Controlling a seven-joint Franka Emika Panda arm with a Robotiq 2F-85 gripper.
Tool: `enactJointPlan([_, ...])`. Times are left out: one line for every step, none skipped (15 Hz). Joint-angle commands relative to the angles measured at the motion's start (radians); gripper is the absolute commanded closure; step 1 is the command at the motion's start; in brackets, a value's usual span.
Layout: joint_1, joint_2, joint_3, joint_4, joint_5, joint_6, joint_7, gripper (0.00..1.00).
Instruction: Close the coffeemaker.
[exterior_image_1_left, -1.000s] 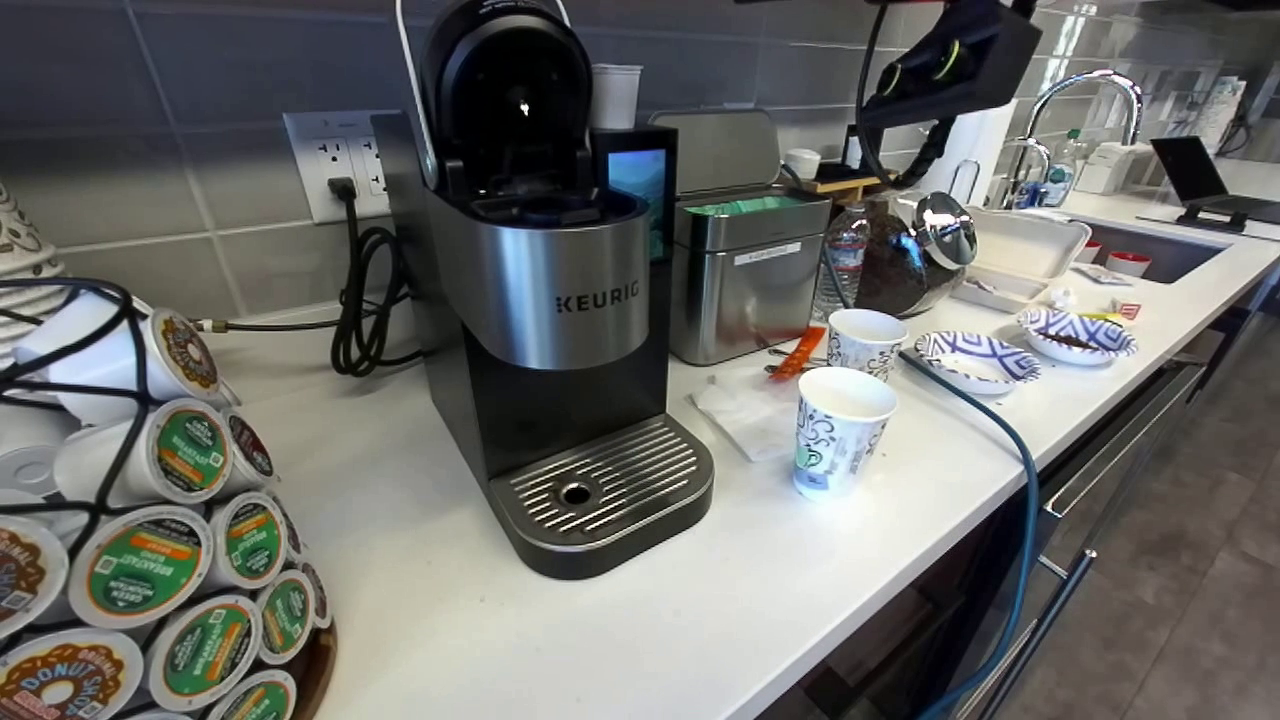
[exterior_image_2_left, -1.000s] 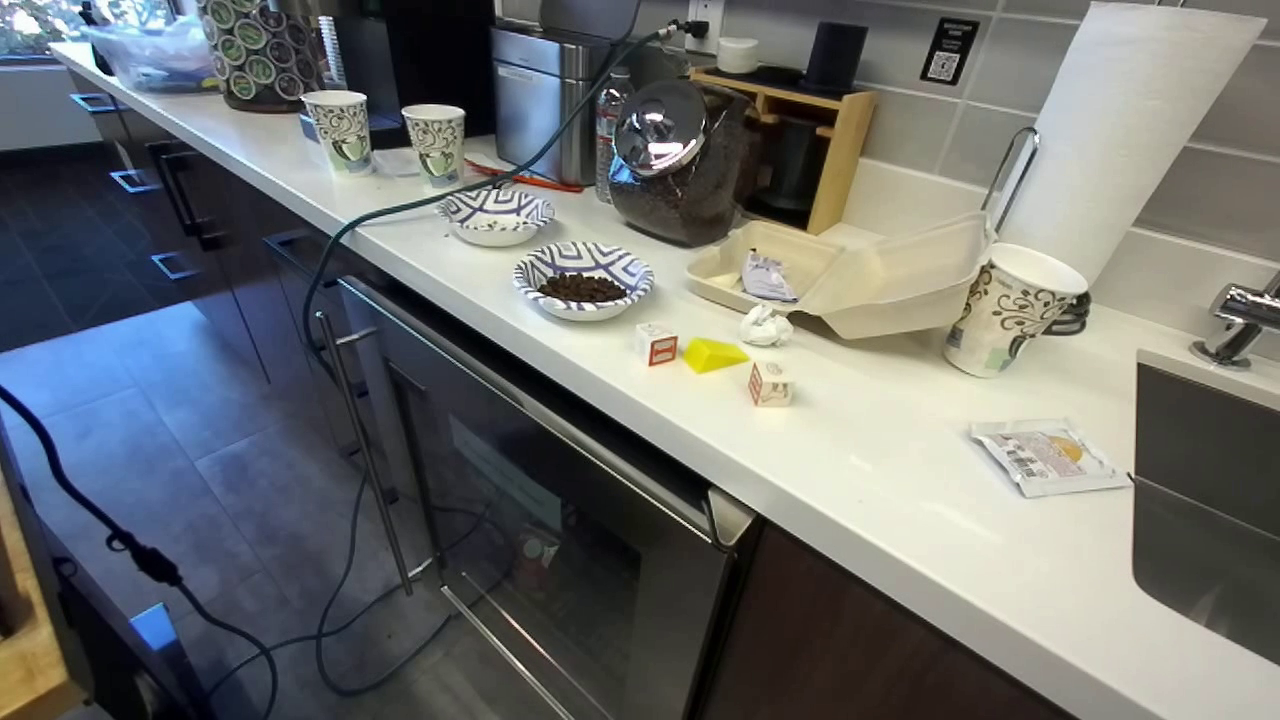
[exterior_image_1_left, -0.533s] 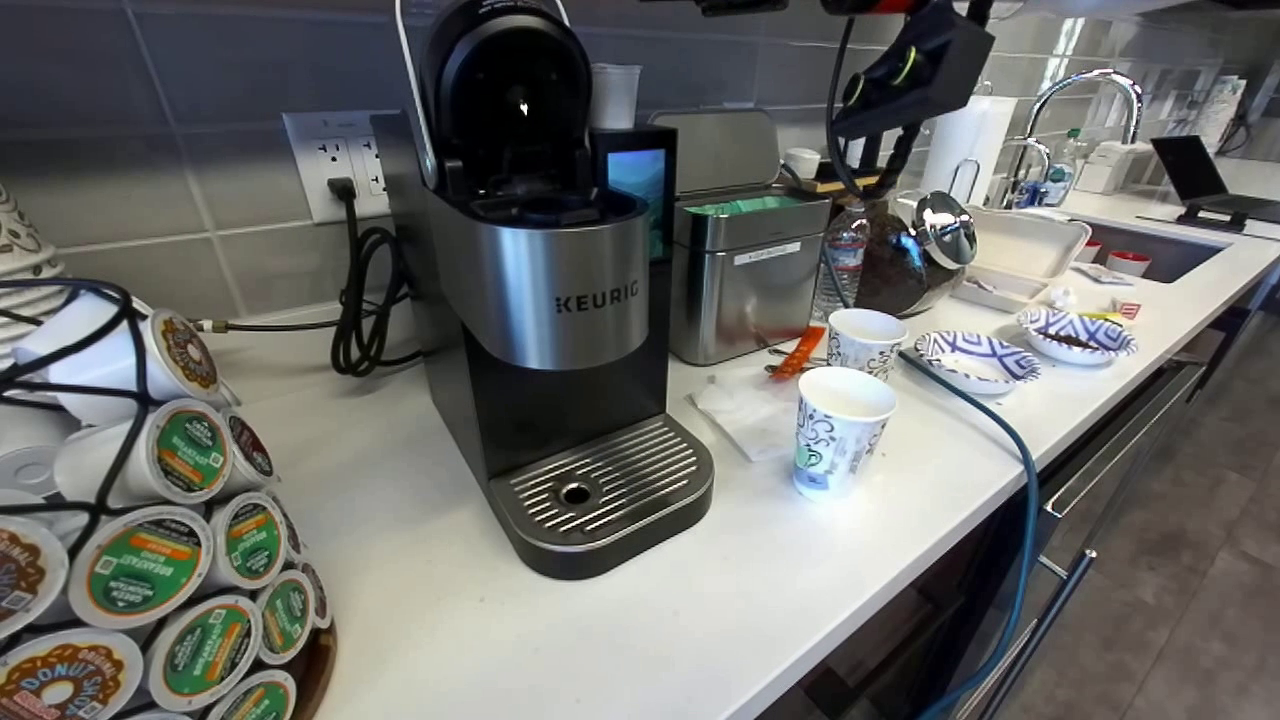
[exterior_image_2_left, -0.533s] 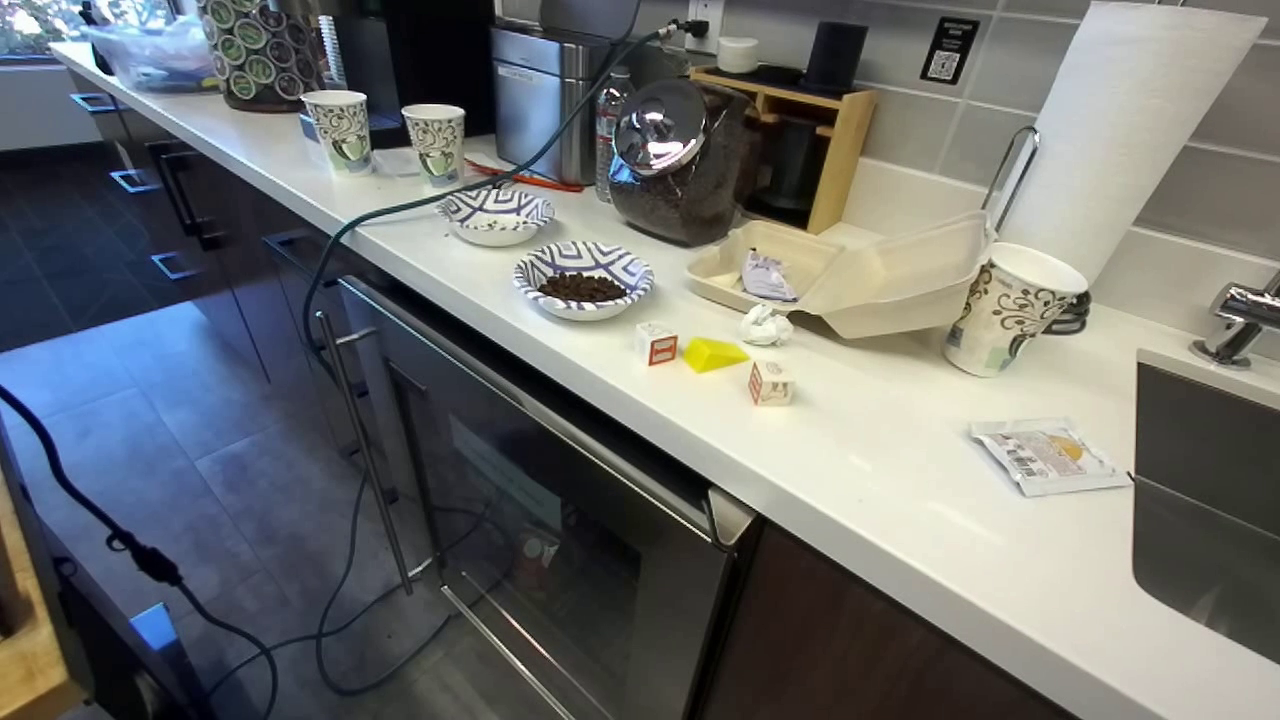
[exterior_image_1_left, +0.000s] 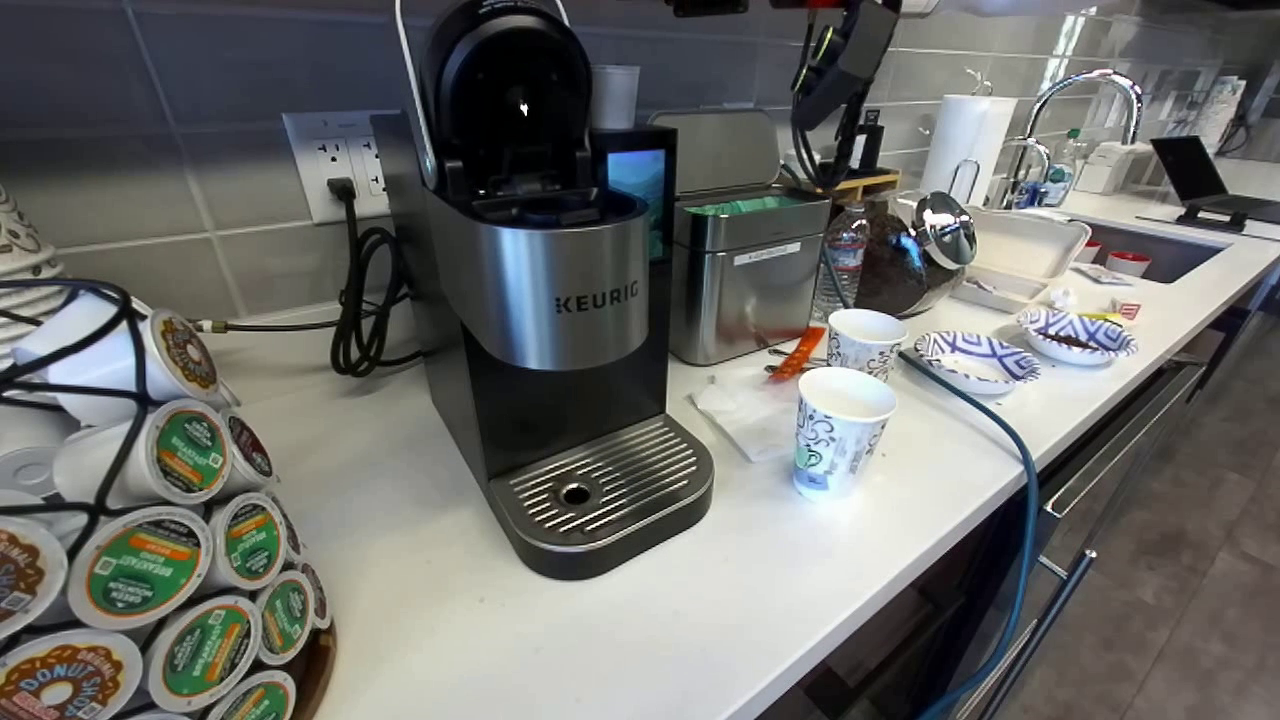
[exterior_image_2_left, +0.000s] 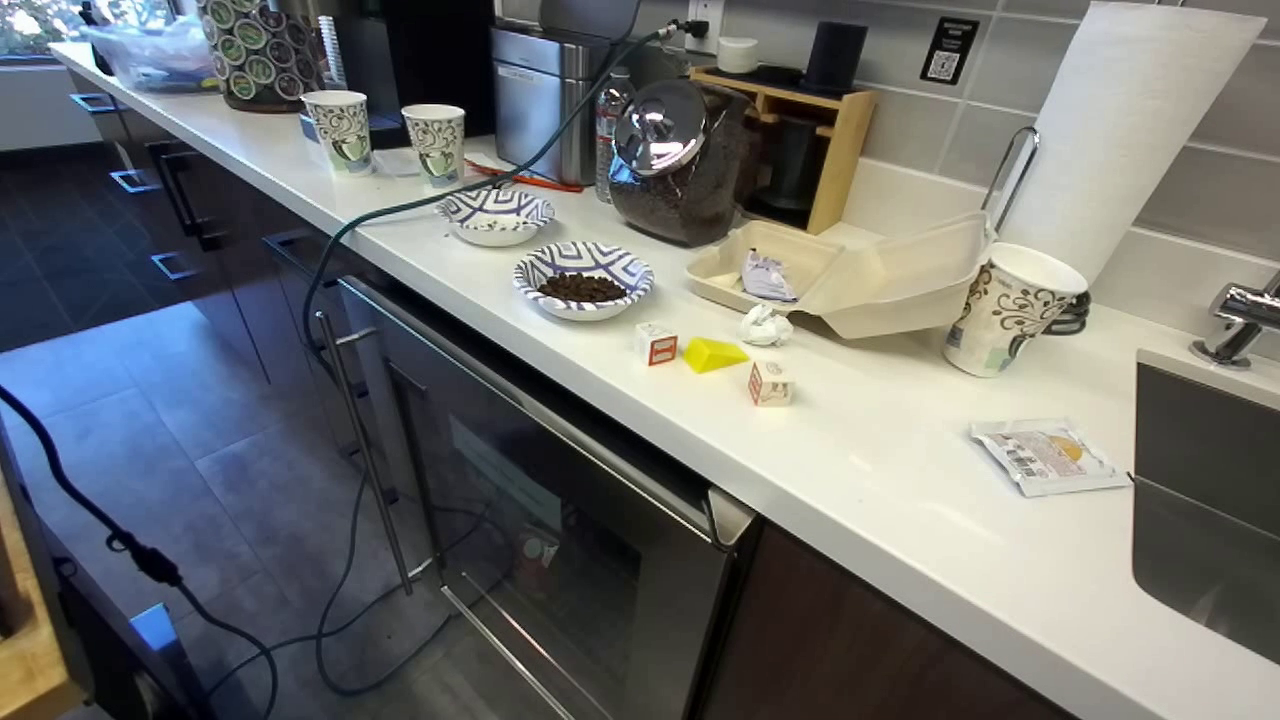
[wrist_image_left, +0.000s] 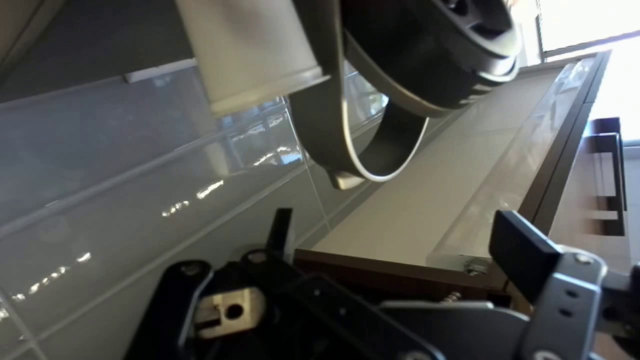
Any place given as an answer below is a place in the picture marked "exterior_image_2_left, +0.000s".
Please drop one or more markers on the black silver Keurig coffeemaker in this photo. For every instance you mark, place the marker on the black silver Keurig coffeemaker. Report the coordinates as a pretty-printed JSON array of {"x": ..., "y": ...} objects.
[{"x": 421, "y": 62}]

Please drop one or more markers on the red small packet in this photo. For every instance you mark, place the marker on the red small packet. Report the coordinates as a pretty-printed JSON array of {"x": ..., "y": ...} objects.
[{"x": 661, "y": 351}]

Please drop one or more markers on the yellow small packet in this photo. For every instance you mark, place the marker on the yellow small packet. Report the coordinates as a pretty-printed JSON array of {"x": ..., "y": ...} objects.
[{"x": 714, "y": 353}]

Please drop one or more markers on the patterned bowl with coffee grounds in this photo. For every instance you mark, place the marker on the patterned bowl with coffee grounds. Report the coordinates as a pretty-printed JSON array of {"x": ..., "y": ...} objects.
[{"x": 587, "y": 280}]

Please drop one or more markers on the crumpled white wrapper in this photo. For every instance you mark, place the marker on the crumpled white wrapper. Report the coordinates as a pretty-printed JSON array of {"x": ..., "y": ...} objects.
[{"x": 766, "y": 327}]

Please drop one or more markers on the small creamer cup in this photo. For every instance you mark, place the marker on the small creamer cup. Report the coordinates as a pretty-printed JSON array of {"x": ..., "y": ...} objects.
[{"x": 771, "y": 386}]

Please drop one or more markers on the wrapper inside takeout container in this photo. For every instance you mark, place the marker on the wrapper inside takeout container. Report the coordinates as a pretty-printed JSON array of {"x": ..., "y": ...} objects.
[{"x": 771, "y": 277}]

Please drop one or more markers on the stainless undercounter appliance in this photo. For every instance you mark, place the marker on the stainless undercounter appliance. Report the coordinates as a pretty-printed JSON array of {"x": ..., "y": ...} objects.
[{"x": 575, "y": 533}]

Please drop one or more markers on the glass jar of coffee beans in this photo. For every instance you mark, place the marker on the glass jar of coffee beans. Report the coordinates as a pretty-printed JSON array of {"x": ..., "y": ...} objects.
[{"x": 684, "y": 181}]

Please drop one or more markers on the empty patterned paper bowl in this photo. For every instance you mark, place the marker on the empty patterned paper bowl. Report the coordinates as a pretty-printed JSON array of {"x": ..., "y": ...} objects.
[{"x": 497, "y": 215}]

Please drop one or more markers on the orange stick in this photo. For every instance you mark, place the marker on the orange stick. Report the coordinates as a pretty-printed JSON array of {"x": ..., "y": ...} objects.
[{"x": 526, "y": 176}]

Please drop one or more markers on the beige takeout container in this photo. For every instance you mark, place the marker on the beige takeout container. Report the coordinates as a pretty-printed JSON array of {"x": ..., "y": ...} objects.
[{"x": 880, "y": 285}]

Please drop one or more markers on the stainless steel canister box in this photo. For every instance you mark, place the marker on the stainless steel canister box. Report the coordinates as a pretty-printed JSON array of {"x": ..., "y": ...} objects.
[{"x": 541, "y": 106}]

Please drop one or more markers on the wooden counter rack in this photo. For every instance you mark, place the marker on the wooden counter rack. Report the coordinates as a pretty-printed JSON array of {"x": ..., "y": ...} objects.
[{"x": 842, "y": 144}]

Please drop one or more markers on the patterned paper cup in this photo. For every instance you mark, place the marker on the patterned paper cup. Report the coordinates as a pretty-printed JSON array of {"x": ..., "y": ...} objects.
[
  {"x": 436, "y": 144},
  {"x": 343, "y": 128}
]

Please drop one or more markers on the small white cup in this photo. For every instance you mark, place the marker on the small white cup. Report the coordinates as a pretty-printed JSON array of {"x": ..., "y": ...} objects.
[{"x": 737, "y": 52}]

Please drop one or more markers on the dark undersink cabinet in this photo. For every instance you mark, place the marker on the dark undersink cabinet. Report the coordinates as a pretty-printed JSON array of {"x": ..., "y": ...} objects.
[{"x": 854, "y": 643}]

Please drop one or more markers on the black box on rack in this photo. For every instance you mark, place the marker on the black box on rack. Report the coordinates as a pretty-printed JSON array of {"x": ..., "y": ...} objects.
[{"x": 839, "y": 56}]

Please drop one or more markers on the patterned ceramic mug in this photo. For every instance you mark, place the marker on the patterned ceramic mug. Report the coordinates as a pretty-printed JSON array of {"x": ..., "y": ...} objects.
[{"x": 1004, "y": 312}]

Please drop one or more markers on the clear printed flat packet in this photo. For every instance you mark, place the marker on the clear printed flat packet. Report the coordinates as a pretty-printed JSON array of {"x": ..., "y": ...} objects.
[{"x": 1044, "y": 458}]

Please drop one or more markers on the white paper towel roll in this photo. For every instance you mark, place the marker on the white paper towel roll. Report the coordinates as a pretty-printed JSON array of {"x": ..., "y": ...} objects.
[{"x": 1122, "y": 134}]

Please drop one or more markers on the plastic wrapped paper plates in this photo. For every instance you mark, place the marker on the plastic wrapped paper plates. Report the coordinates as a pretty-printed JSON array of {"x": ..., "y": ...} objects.
[{"x": 145, "y": 52}]

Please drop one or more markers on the steel kitchen sink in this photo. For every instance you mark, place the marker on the steel kitchen sink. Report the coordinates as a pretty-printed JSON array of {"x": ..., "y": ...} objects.
[{"x": 1204, "y": 506}]

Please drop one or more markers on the chrome sink faucet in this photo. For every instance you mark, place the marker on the chrome sink faucet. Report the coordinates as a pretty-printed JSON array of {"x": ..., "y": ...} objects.
[{"x": 1244, "y": 312}]

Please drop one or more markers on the wooden table corner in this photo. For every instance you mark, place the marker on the wooden table corner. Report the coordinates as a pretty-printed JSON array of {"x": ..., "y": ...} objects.
[{"x": 28, "y": 653}]

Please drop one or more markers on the white wall outlet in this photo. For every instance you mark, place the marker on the white wall outlet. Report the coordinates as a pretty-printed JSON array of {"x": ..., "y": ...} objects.
[{"x": 704, "y": 16}]

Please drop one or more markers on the black wall label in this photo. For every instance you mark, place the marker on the black wall label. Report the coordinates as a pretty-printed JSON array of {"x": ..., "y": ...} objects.
[{"x": 949, "y": 51}]

